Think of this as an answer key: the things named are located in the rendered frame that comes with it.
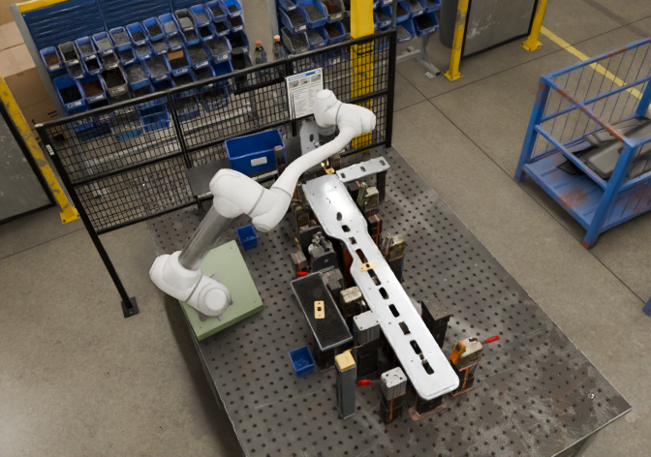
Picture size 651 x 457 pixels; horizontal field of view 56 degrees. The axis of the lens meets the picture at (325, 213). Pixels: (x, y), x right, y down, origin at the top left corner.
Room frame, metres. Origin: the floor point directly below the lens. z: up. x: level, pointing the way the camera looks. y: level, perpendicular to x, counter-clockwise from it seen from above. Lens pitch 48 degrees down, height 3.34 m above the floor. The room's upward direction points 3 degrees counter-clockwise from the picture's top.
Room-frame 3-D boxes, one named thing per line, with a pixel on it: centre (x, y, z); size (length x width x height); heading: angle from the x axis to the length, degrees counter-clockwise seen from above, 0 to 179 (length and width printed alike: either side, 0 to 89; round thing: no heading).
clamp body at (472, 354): (1.28, -0.57, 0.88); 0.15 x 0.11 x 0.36; 110
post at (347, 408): (1.19, -0.04, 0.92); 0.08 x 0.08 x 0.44; 20
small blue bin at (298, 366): (1.41, 0.15, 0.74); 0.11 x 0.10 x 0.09; 20
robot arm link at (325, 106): (2.20, -0.04, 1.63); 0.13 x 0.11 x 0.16; 63
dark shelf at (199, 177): (2.54, 0.31, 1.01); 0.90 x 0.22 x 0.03; 110
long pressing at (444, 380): (1.75, -0.20, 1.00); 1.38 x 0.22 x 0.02; 20
